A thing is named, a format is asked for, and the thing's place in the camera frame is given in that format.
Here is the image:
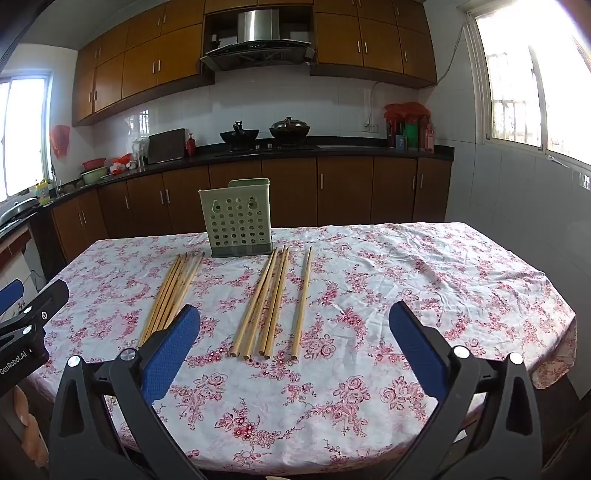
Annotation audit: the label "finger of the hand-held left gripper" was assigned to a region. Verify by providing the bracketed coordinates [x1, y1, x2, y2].
[0, 279, 25, 319]
[0, 279, 70, 344]

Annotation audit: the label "brown base cabinets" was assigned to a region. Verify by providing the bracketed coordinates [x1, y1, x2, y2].
[51, 157, 453, 252]

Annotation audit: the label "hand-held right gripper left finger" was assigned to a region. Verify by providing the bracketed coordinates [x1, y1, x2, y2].
[48, 304, 218, 480]

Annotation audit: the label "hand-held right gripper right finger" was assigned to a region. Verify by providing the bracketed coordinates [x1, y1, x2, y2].
[388, 301, 542, 480]

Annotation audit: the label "hanging red plastic bag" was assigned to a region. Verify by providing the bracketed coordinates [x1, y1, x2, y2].
[50, 124, 71, 158]

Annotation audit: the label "open black wok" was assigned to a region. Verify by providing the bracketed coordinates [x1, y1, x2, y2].
[220, 121, 260, 145]

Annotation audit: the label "black wok with lid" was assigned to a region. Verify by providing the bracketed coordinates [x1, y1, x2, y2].
[269, 117, 311, 139]

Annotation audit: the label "large kitchen window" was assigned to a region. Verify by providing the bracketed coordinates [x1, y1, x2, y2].
[465, 9, 591, 168]

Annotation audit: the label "long brown wall cabinets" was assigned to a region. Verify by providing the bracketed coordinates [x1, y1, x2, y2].
[71, 9, 215, 127]

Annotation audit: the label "small kitchen window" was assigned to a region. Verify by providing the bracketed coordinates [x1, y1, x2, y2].
[0, 73, 52, 202]

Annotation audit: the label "gas stove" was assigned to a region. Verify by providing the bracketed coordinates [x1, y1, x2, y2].
[226, 140, 315, 151]

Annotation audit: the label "green perforated chopstick holder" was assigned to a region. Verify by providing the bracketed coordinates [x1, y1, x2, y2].
[198, 178, 274, 258]

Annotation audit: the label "condiment rack with red bag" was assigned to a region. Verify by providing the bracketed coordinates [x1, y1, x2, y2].
[384, 102, 437, 153]

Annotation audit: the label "dark cutting board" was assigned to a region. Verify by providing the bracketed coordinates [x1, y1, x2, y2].
[148, 128, 186, 164]

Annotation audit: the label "steel range hood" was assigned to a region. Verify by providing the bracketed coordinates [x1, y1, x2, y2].
[200, 9, 317, 72]

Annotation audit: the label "person's left hand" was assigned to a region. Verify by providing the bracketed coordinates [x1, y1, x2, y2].
[11, 385, 49, 468]

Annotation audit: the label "red floral tablecloth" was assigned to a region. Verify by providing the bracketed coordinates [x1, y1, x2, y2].
[25, 222, 578, 464]

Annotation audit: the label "black kitchen countertop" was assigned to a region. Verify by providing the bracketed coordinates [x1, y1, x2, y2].
[0, 143, 455, 232]

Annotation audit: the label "short brown wall cabinets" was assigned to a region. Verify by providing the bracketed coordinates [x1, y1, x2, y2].
[310, 0, 438, 89]

